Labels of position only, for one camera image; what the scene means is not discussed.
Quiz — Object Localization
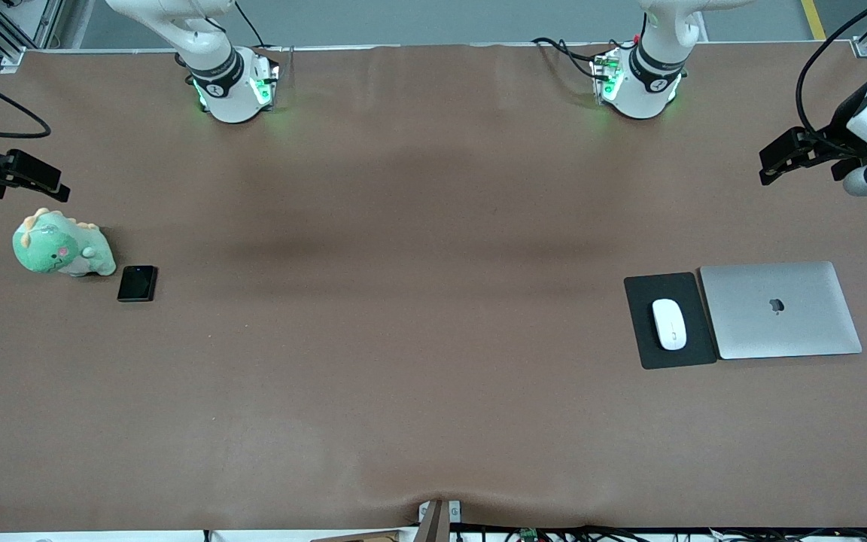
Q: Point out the black phone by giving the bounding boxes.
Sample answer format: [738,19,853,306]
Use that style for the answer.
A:
[117,265,158,303]

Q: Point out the white computer mouse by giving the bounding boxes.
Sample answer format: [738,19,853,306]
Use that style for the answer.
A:
[652,299,688,352]

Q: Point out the black mouse pad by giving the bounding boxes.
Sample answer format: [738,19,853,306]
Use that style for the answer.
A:
[623,272,719,370]

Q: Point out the green dinosaur plush toy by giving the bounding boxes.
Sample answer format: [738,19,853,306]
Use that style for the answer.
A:
[12,208,117,278]

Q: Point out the silver closed laptop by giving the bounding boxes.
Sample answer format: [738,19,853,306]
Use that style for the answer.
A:
[699,260,863,361]

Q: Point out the brown table cover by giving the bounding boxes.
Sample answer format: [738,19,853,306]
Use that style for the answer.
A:
[0,41,867,532]

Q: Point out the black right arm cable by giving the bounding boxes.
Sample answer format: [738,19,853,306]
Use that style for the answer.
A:
[0,64,53,140]

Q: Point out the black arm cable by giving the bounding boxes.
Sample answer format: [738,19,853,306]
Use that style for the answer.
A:
[794,0,867,155]
[0,64,53,140]

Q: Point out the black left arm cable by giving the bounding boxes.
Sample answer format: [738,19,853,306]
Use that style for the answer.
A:
[794,0,867,155]

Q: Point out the black left base cables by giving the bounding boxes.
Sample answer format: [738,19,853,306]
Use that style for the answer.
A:
[531,36,615,81]

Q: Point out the black right base cable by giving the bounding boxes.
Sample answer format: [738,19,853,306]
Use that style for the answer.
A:
[233,0,266,48]

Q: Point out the white metal bracket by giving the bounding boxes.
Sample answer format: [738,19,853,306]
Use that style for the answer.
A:
[417,499,462,525]

